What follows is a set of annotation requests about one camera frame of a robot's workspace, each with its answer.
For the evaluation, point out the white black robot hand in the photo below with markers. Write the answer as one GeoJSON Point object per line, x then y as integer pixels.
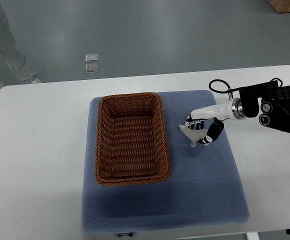
{"type": "Point", "coordinates": [212, 117]}

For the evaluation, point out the white toy bear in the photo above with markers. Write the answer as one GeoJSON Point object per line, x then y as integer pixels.
{"type": "Point", "coordinates": [195, 135]}

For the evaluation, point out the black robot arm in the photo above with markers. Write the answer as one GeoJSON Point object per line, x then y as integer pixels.
{"type": "Point", "coordinates": [269, 101]}

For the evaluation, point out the brown wicker basket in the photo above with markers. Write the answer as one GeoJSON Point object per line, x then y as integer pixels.
{"type": "Point", "coordinates": [131, 140]}

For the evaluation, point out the blue foam mat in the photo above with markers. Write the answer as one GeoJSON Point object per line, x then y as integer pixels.
{"type": "Point", "coordinates": [204, 187]}

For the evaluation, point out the wooden box corner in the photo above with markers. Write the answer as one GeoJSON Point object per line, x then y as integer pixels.
{"type": "Point", "coordinates": [280, 6]}

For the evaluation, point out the lower metal floor plate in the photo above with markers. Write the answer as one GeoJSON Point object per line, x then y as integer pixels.
{"type": "Point", "coordinates": [91, 68]}

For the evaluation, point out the metal floor plate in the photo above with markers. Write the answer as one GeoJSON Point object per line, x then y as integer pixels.
{"type": "Point", "coordinates": [91, 68]}
{"type": "Point", "coordinates": [91, 57]}

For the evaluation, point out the upper metal floor plate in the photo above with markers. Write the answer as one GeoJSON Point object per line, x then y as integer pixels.
{"type": "Point", "coordinates": [91, 57]}

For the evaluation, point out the black label tag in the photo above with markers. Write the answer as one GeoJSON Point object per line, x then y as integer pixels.
{"type": "Point", "coordinates": [125, 234]}

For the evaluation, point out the person's grey trouser leg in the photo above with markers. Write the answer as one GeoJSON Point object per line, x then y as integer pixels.
{"type": "Point", "coordinates": [15, 59]}

